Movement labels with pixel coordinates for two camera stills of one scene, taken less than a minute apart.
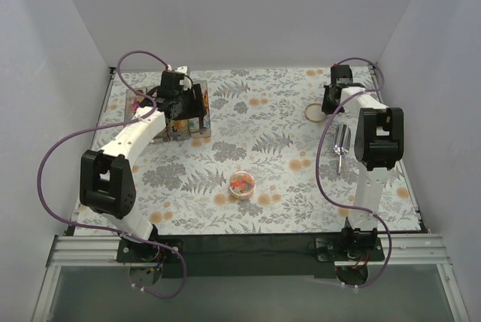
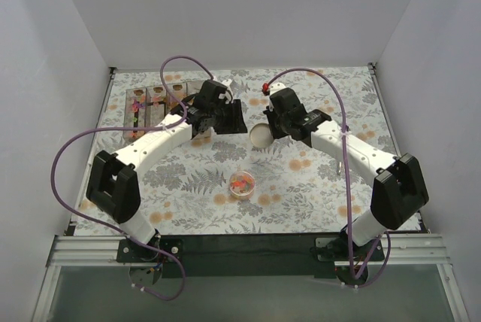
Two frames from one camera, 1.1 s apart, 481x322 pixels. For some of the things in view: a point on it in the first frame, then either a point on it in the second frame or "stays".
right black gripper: (328, 101) -> (278, 123)
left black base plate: (129, 251) stays
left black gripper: (192, 104) -> (224, 116)
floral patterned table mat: (274, 161) stays
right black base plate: (350, 247) stays
